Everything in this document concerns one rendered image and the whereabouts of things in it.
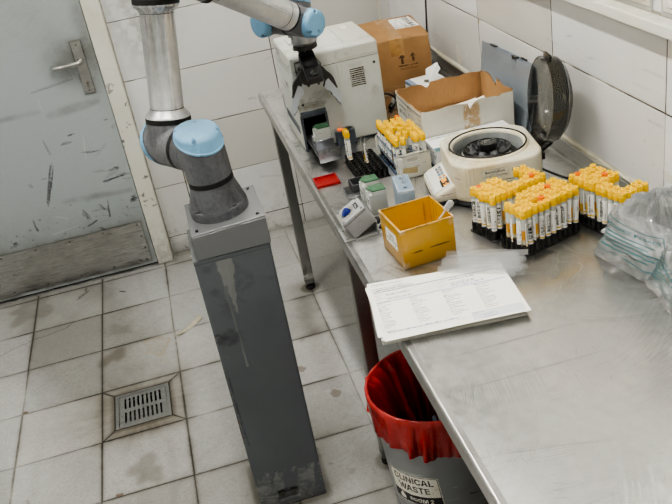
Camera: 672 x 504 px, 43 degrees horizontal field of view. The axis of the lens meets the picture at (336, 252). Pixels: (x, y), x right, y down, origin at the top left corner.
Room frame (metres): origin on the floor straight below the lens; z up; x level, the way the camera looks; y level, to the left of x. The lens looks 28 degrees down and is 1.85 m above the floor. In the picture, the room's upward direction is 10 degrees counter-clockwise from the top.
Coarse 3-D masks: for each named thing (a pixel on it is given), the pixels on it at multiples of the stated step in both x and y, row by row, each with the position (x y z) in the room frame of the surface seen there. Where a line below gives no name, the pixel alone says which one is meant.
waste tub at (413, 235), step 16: (384, 208) 1.78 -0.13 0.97; (400, 208) 1.79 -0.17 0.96; (416, 208) 1.80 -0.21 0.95; (432, 208) 1.79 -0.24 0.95; (384, 224) 1.75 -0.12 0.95; (400, 224) 1.79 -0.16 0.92; (416, 224) 1.80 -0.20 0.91; (432, 224) 1.67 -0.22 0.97; (448, 224) 1.68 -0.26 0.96; (384, 240) 1.77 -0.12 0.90; (400, 240) 1.66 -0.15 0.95; (416, 240) 1.66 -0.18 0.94; (432, 240) 1.67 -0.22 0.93; (448, 240) 1.68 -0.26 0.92; (400, 256) 1.67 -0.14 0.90; (416, 256) 1.66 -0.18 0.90; (432, 256) 1.67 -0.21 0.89
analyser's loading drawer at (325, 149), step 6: (306, 138) 2.50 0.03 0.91; (312, 138) 2.42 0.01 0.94; (330, 138) 2.38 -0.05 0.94; (312, 144) 2.43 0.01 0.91; (318, 144) 2.37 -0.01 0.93; (324, 144) 2.37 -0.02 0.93; (330, 144) 2.38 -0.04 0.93; (318, 150) 2.37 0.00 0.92; (324, 150) 2.32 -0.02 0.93; (330, 150) 2.32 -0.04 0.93; (336, 150) 2.32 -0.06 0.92; (318, 156) 2.33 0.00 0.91; (324, 156) 2.32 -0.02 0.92; (330, 156) 2.32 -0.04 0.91; (336, 156) 2.32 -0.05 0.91; (324, 162) 2.32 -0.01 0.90
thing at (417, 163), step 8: (376, 136) 2.33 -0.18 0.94; (376, 144) 2.33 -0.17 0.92; (384, 144) 2.25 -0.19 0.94; (384, 152) 2.27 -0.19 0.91; (392, 152) 2.18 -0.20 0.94; (408, 152) 2.16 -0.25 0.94; (416, 152) 2.15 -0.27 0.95; (424, 152) 2.15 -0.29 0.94; (384, 160) 2.28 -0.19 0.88; (392, 160) 2.20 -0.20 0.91; (408, 160) 2.15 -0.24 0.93; (416, 160) 2.15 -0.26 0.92; (424, 160) 2.15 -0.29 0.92; (392, 168) 2.21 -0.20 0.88; (408, 168) 2.14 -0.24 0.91; (416, 168) 2.15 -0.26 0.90; (424, 168) 2.15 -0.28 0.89; (408, 176) 2.14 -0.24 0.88
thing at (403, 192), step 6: (396, 180) 1.93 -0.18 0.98; (408, 180) 1.91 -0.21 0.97; (396, 186) 1.89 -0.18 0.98; (402, 186) 1.88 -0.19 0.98; (408, 186) 1.88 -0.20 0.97; (396, 192) 1.89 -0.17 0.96; (402, 192) 1.86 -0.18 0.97; (408, 192) 1.86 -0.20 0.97; (414, 192) 1.86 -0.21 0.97; (396, 198) 1.91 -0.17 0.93; (402, 198) 1.86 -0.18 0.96; (408, 198) 1.86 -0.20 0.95; (414, 198) 1.86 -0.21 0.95; (396, 204) 1.93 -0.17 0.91
